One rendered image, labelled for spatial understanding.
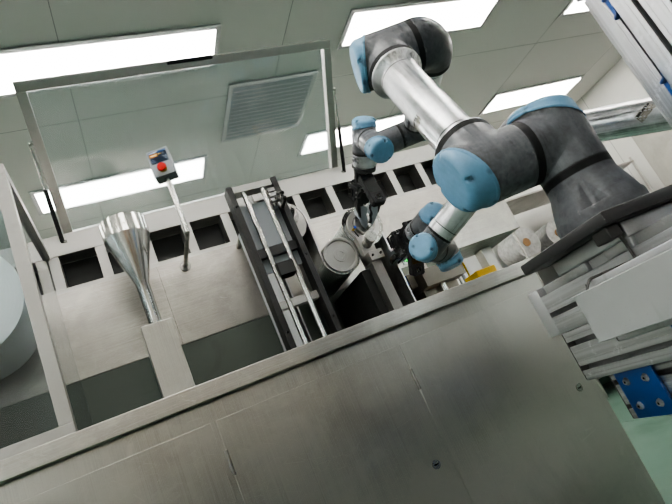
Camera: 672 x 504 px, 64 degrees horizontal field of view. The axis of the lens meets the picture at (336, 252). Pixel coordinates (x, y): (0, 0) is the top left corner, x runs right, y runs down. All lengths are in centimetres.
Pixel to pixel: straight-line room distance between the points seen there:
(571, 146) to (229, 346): 134
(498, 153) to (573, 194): 14
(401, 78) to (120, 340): 127
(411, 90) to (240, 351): 116
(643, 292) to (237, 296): 150
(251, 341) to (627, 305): 142
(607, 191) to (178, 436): 96
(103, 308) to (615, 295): 160
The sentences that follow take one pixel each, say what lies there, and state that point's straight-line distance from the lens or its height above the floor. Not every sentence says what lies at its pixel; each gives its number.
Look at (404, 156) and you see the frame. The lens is 247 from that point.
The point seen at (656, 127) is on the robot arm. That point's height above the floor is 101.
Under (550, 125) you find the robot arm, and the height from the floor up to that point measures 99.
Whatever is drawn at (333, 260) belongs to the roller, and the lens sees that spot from 173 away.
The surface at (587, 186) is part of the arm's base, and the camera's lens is 94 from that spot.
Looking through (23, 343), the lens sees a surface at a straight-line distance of 140.
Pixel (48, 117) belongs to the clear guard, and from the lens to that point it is 200.
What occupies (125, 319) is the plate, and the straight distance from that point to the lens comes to 194.
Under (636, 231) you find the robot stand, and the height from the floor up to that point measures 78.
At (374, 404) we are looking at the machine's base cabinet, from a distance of 136.
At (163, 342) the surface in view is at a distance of 164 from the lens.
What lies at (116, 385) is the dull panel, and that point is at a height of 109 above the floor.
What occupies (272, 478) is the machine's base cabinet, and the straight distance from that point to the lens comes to 128.
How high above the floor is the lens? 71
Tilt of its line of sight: 16 degrees up
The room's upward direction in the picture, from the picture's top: 24 degrees counter-clockwise
